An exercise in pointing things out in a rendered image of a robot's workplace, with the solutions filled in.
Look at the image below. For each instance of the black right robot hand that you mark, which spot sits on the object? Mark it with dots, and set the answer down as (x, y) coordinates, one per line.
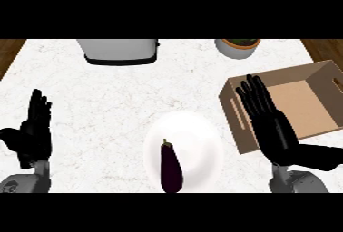
(274, 133)

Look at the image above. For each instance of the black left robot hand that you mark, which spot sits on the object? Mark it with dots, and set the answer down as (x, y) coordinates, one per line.
(31, 133)

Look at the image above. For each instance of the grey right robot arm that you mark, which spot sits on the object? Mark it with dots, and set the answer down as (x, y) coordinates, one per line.
(293, 180)

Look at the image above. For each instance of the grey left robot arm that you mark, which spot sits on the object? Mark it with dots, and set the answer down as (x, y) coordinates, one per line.
(27, 179)

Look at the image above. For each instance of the brown cardboard box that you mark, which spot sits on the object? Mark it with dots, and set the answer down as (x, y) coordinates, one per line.
(303, 105)

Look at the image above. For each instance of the white plate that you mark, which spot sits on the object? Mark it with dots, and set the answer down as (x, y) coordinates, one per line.
(197, 142)

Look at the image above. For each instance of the dark purple eggplant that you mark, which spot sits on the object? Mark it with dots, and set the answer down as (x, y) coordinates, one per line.
(170, 169)

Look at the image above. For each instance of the potted plant in pale pot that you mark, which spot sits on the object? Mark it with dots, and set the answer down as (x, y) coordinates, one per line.
(238, 47)

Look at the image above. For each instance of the pale grey appliance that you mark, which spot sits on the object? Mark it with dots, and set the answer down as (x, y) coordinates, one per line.
(118, 50)

